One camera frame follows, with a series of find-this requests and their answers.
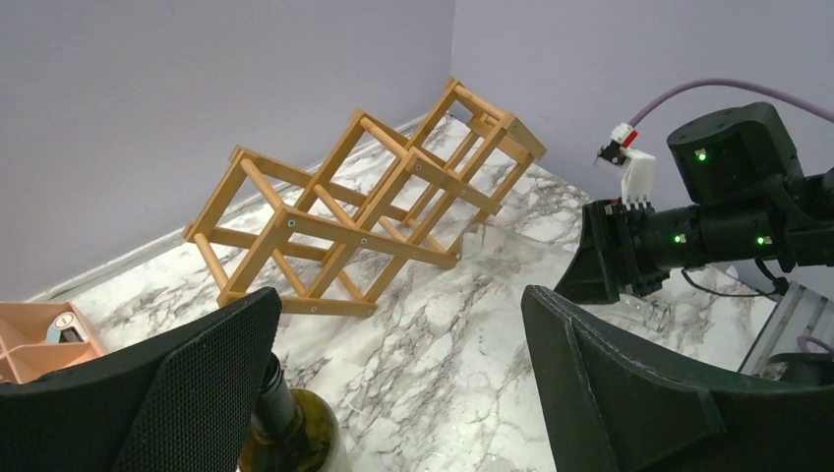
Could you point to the green wine bottle back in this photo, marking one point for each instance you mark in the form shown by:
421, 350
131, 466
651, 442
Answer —
291, 429

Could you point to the wooden wine rack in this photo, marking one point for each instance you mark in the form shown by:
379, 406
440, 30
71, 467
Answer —
369, 222

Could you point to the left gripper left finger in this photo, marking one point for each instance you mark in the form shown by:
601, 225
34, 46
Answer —
178, 401

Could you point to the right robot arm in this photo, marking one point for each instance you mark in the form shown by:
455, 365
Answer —
750, 200

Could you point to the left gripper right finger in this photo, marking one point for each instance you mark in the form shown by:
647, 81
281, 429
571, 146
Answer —
615, 401

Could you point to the orange plastic file organizer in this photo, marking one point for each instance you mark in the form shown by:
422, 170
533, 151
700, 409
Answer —
40, 338

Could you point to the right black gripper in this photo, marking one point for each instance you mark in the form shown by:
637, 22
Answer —
611, 258

